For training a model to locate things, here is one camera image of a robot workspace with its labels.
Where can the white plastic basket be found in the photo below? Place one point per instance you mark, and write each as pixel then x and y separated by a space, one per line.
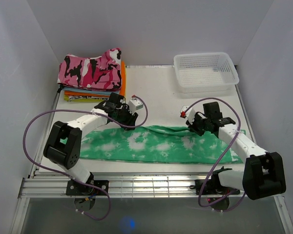
pixel 205 72

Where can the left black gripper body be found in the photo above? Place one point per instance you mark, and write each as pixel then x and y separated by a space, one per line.
pixel 125 116

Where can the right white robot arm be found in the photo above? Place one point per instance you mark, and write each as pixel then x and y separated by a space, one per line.
pixel 263 173

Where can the green tie-dye trousers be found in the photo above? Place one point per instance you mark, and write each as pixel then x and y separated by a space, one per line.
pixel 152 144

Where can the aluminium frame rail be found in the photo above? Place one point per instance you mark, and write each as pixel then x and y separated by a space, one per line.
pixel 49 185

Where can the yellow patterned folded trousers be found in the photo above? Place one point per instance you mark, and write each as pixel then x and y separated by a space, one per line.
pixel 70 98

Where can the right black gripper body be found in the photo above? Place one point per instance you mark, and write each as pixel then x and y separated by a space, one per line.
pixel 199 126

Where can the light blue folded trousers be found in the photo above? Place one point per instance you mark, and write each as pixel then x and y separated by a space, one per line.
pixel 104 93

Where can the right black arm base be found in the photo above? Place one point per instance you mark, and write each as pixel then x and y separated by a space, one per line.
pixel 211 189

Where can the pink camouflage folded trousers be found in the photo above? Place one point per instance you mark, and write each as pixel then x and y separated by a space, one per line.
pixel 99 73

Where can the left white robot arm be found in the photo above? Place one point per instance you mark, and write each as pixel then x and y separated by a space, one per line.
pixel 63 145

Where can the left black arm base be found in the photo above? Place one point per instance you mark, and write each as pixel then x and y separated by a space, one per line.
pixel 88 189

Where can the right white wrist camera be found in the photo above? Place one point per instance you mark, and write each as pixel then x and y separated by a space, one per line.
pixel 188 113

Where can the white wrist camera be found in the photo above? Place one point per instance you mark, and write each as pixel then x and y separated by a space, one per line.
pixel 188 113
pixel 134 105

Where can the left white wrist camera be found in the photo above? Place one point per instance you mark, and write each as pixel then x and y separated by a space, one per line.
pixel 134 105

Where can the orange folded trousers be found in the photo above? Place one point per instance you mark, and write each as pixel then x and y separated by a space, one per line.
pixel 122 89

